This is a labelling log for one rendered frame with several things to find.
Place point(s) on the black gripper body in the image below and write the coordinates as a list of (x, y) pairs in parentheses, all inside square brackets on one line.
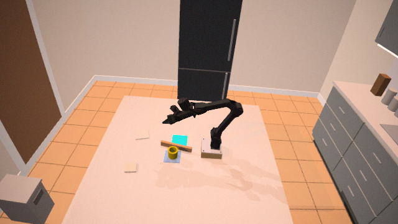
[(178, 117)]

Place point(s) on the orange wooden plank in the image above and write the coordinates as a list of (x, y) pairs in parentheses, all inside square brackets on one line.
[(178, 146)]

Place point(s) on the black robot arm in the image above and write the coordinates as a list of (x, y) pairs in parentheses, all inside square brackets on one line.
[(201, 108)]

